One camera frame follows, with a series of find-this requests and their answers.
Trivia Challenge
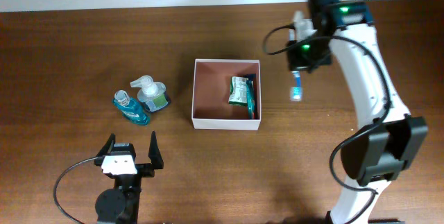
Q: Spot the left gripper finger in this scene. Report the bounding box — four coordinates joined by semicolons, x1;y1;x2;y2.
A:
96;133;116;157
148;131;164;169

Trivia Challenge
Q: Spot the blue white toothbrush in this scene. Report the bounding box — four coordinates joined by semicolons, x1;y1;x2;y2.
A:
291;71;302;101

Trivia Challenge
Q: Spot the clear pump soap bottle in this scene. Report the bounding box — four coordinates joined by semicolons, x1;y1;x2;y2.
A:
130;75;171;113

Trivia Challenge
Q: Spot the green white soap packet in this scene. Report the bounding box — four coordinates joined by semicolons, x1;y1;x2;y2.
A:
228;76;248;106

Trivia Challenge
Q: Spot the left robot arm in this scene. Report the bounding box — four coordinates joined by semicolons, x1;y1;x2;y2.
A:
94;132;164;224

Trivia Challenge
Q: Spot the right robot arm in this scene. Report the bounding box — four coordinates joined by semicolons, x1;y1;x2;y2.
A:
286;0;428;223

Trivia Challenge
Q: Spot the blue mouthwash bottle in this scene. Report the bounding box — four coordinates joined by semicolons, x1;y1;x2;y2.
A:
113;90;150;126

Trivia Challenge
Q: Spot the white cardboard box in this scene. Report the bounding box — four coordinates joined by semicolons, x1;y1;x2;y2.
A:
191;59;262;130

